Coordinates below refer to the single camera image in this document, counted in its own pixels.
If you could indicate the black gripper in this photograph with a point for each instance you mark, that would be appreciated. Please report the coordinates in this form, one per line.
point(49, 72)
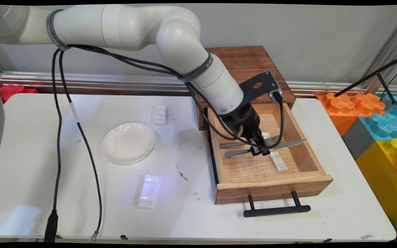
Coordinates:
point(243, 120)

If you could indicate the silver table knife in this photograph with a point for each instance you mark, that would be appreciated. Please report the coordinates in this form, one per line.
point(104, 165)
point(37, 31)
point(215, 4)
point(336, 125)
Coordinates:
point(288, 143)

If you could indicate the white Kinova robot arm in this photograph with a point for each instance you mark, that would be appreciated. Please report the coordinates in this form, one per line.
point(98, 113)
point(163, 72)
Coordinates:
point(133, 27)

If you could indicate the white ceramic cutlery rest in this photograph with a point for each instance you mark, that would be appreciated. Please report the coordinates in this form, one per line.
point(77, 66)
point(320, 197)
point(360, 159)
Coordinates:
point(279, 164)
point(149, 191)
point(161, 114)
point(266, 134)

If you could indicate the silver metal fork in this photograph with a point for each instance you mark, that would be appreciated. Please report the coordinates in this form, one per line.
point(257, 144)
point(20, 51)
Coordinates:
point(227, 145)

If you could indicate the dark brown wooden cabinet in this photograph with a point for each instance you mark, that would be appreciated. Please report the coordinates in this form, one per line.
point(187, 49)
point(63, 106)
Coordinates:
point(246, 62)

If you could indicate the orange foam block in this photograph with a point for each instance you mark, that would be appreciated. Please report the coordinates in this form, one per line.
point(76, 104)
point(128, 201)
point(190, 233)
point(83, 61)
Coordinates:
point(343, 103)

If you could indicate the blue foam block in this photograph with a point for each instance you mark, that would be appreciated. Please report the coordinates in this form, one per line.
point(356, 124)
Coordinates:
point(386, 125)

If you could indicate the white round plate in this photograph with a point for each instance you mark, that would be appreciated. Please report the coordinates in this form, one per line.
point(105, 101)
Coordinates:
point(128, 143)

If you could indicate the black tripod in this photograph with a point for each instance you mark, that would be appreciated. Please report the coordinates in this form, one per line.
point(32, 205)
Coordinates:
point(377, 73)

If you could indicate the red foam block behind table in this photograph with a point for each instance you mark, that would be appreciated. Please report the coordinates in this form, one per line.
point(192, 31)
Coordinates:
point(12, 92)

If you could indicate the grey wrist camera black bracket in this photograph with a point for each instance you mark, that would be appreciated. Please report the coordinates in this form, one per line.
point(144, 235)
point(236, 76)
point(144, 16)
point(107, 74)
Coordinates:
point(260, 84)

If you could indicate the aluminium rail along wall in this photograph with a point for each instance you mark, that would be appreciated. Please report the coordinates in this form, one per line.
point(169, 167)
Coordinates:
point(115, 81)

